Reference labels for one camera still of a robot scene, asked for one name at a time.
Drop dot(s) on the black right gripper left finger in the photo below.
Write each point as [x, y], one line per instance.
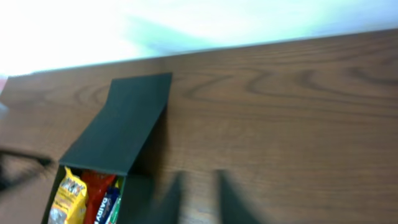
[168, 210]

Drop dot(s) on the yellow Hacks candy bag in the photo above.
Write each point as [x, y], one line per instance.
[69, 203]

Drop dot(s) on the dark green gift box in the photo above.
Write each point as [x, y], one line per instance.
[116, 138]

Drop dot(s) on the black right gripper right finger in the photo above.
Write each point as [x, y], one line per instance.
[232, 208]

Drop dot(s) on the Dairy Milk chocolate bar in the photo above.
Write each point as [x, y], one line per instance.
[107, 204]

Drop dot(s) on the red Hacks candy bag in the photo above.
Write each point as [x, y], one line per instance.
[97, 185]

